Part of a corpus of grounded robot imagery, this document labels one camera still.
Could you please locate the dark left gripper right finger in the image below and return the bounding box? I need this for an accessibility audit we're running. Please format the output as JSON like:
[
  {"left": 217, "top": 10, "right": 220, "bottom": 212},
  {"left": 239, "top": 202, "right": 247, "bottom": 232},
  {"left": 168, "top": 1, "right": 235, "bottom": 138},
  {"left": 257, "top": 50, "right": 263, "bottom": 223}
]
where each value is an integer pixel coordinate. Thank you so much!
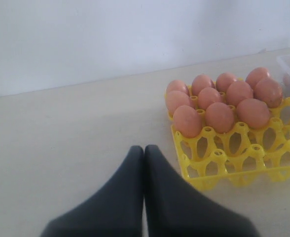
[{"left": 144, "top": 144, "right": 237, "bottom": 237}]

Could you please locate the yellow plastic egg tray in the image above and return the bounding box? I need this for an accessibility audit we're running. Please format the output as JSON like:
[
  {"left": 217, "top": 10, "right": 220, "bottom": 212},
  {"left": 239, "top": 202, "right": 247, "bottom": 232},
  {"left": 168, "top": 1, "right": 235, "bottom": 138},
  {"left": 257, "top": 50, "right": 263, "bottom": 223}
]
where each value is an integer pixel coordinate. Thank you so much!
[{"left": 171, "top": 97, "right": 290, "bottom": 191}]

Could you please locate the brown egg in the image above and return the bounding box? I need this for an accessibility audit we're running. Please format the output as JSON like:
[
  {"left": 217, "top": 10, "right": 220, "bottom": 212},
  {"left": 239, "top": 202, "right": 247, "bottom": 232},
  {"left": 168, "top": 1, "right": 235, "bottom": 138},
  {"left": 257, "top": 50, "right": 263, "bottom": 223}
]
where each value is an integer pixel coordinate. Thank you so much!
[
  {"left": 165, "top": 90, "right": 195, "bottom": 115},
  {"left": 226, "top": 80, "right": 254, "bottom": 107},
  {"left": 191, "top": 74, "right": 215, "bottom": 96},
  {"left": 245, "top": 67, "right": 270, "bottom": 89},
  {"left": 166, "top": 79, "right": 190, "bottom": 96},
  {"left": 254, "top": 78, "right": 283, "bottom": 108},
  {"left": 236, "top": 98, "right": 270, "bottom": 129},
  {"left": 216, "top": 72, "right": 238, "bottom": 92},
  {"left": 205, "top": 102, "right": 235, "bottom": 133},
  {"left": 198, "top": 87, "right": 222, "bottom": 110},
  {"left": 173, "top": 105, "right": 203, "bottom": 138}
]

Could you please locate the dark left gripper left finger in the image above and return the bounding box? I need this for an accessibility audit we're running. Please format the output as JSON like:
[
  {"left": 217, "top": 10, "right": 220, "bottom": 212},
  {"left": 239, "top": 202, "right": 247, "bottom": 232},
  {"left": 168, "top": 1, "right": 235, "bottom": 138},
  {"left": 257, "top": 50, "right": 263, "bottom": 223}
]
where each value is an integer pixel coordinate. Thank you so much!
[{"left": 41, "top": 146, "right": 144, "bottom": 237}]

